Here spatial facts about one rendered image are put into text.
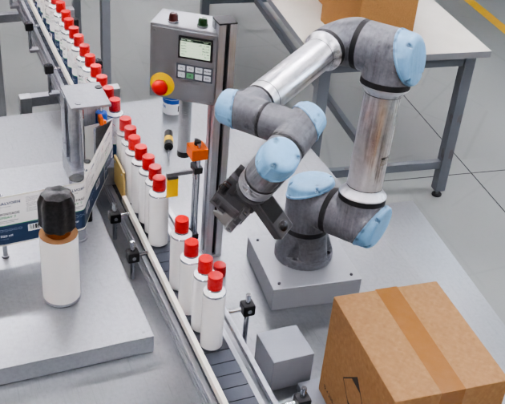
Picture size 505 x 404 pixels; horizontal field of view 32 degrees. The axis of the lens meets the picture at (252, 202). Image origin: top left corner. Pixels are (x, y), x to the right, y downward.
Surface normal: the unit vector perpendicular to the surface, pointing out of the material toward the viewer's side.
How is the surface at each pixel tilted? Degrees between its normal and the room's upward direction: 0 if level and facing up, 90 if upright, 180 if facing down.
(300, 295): 90
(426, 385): 0
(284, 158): 35
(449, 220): 0
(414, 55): 81
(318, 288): 90
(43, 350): 0
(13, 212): 90
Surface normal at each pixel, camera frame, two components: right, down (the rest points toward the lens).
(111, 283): 0.07, -0.83
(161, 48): -0.22, 0.54
